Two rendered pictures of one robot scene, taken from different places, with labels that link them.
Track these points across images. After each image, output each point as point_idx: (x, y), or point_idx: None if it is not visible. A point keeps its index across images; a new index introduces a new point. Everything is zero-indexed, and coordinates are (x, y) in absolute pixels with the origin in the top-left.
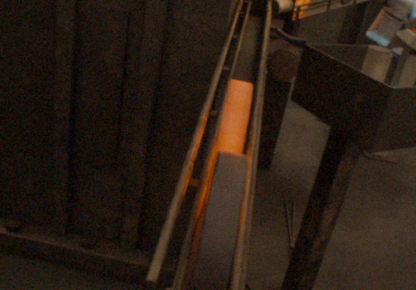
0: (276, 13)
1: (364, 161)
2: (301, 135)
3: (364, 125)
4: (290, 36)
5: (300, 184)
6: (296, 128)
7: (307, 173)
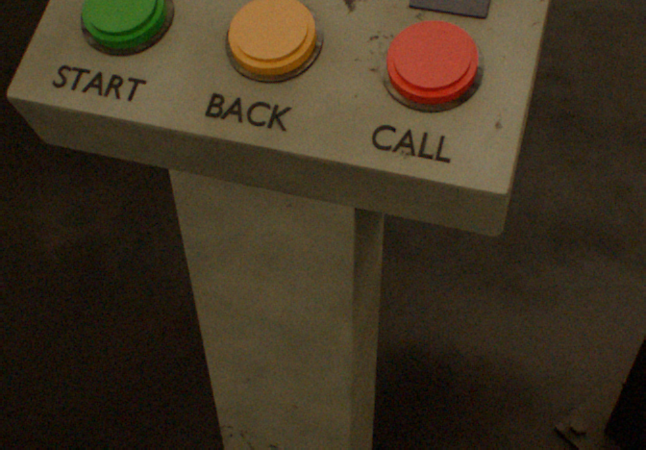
0: None
1: (211, 436)
2: (415, 262)
3: None
4: None
5: (68, 167)
6: (481, 259)
7: (128, 202)
